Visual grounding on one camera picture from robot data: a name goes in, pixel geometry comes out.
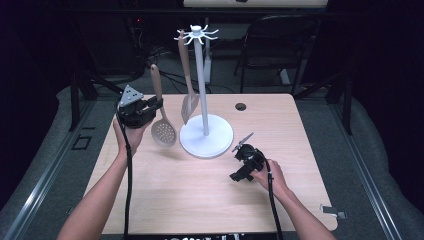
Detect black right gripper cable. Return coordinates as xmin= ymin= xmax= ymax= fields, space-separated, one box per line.
xmin=262 ymin=158 xmax=285 ymax=240

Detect black floor cables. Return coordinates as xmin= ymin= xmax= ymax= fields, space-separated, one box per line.
xmin=133 ymin=16 xmax=236 ymax=95

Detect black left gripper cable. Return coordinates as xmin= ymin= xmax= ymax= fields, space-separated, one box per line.
xmin=114 ymin=103 xmax=134 ymax=240

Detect beige silicone skimmer spoon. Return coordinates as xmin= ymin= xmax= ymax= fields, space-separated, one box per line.
xmin=149 ymin=63 xmax=178 ymax=149

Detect black metal stand frame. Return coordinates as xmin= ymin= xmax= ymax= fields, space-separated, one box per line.
xmin=68 ymin=64 xmax=132 ymax=133
xmin=293 ymin=71 xmax=355 ymax=136

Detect beige silicone solid spatula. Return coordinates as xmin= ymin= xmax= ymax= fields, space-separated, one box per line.
xmin=177 ymin=29 xmax=201 ymax=126

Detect black strip with white print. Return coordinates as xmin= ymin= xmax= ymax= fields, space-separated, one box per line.
xmin=129 ymin=232 xmax=278 ymax=240

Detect person's right hand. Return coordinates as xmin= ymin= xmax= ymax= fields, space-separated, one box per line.
xmin=251 ymin=159 xmax=291 ymax=201

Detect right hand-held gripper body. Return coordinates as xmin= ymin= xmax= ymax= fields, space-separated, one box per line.
xmin=232 ymin=132 xmax=267 ymax=173

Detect white utensil rack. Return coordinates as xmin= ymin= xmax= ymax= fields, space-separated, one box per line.
xmin=173 ymin=23 xmax=235 ymax=159

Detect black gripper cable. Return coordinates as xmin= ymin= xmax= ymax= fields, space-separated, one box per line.
xmin=262 ymin=158 xmax=285 ymax=240
xmin=114 ymin=103 xmax=134 ymax=240

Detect aluminium floor rail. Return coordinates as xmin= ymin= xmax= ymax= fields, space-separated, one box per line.
xmin=328 ymin=102 xmax=408 ymax=240
xmin=0 ymin=99 xmax=98 ymax=240

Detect person's left hand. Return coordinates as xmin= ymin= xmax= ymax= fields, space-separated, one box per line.
xmin=112 ymin=119 xmax=148 ymax=158

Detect black folding chair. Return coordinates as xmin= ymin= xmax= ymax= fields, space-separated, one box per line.
xmin=233 ymin=14 xmax=318 ymax=97

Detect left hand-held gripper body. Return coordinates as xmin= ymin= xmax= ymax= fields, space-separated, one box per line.
xmin=116 ymin=84 xmax=156 ymax=130

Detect grey table corner bracket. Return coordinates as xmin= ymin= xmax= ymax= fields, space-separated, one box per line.
xmin=319 ymin=203 xmax=348 ymax=221

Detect white table leg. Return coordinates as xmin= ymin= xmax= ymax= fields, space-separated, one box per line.
xmin=203 ymin=16 xmax=213 ymax=85

